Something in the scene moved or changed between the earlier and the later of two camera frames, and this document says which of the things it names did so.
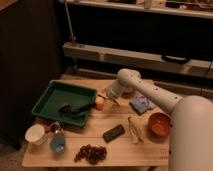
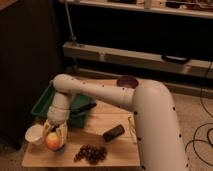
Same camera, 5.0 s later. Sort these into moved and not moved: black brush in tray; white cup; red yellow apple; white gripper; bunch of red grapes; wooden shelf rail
Moved: white gripper; red yellow apple
Not moved: wooden shelf rail; bunch of red grapes; white cup; black brush in tray
